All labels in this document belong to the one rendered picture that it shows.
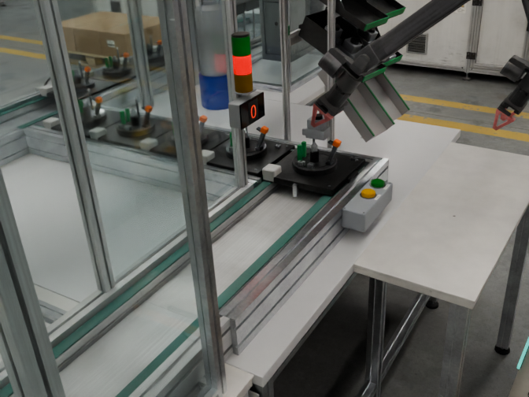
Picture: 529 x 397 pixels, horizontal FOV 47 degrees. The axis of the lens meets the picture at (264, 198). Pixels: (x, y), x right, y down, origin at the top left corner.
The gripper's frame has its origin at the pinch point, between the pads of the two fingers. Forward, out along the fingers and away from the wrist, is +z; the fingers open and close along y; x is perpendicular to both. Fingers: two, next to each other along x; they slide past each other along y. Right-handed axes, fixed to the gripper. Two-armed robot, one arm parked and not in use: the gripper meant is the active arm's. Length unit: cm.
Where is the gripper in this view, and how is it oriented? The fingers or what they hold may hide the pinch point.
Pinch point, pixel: (317, 121)
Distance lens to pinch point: 184.0
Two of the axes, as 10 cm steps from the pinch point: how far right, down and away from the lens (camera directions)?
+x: 7.2, 6.9, -1.1
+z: -4.8, 6.0, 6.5
